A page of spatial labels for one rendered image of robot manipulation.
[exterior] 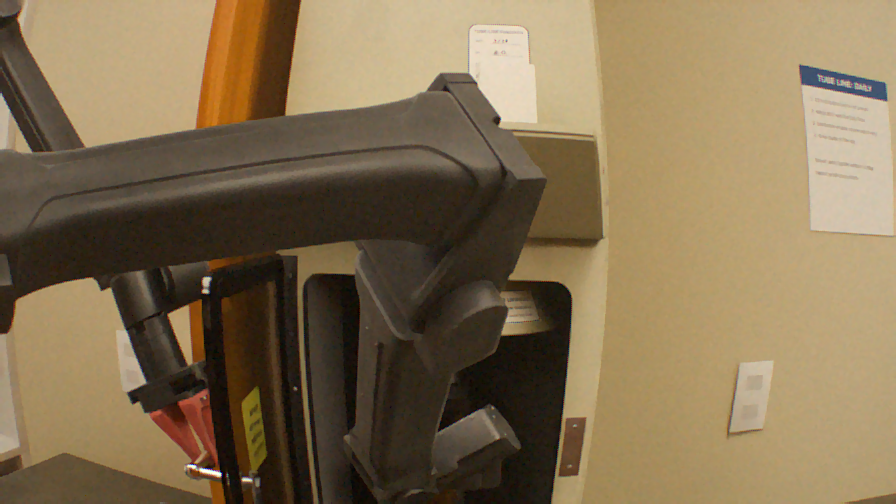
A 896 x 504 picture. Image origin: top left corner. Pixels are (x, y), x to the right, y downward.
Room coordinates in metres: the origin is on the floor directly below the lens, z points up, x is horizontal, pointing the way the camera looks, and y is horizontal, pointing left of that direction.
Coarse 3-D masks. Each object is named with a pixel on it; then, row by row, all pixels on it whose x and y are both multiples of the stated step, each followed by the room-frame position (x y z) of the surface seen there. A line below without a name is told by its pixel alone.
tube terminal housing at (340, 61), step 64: (320, 0) 1.12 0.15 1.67; (384, 0) 1.11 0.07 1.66; (448, 0) 1.10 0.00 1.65; (512, 0) 1.09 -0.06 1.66; (576, 0) 1.07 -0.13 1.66; (320, 64) 1.12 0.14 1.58; (384, 64) 1.11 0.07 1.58; (448, 64) 1.10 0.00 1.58; (576, 64) 1.07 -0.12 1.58; (320, 256) 1.12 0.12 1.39; (576, 256) 1.08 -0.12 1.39; (576, 320) 1.08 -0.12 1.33; (576, 384) 1.07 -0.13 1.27
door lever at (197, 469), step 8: (200, 456) 0.89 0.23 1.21; (208, 456) 0.90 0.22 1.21; (184, 464) 0.85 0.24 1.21; (192, 464) 0.85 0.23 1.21; (200, 464) 0.86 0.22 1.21; (208, 464) 0.88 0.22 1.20; (192, 472) 0.85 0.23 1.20; (200, 472) 0.85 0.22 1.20; (208, 472) 0.85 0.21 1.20; (216, 472) 0.85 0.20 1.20; (216, 480) 0.85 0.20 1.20
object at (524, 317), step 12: (504, 288) 1.13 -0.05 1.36; (516, 288) 1.14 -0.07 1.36; (528, 288) 1.15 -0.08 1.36; (540, 288) 1.17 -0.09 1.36; (504, 300) 1.12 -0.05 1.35; (516, 300) 1.13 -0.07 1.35; (528, 300) 1.14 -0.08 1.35; (540, 300) 1.16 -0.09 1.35; (516, 312) 1.12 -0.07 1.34; (528, 312) 1.13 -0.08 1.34; (540, 312) 1.15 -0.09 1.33; (552, 312) 1.18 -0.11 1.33; (516, 324) 1.12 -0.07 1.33; (528, 324) 1.13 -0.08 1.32; (540, 324) 1.14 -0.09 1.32; (552, 324) 1.16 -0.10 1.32
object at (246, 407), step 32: (256, 288) 0.99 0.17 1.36; (224, 320) 0.86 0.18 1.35; (256, 320) 0.98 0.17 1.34; (256, 352) 0.97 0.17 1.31; (256, 384) 0.96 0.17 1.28; (256, 416) 0.95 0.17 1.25; (256, 448) 0.93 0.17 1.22; (288, 448) 1.08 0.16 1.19; (224, 480) 0.81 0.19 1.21; (288, 480) 1.06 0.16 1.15
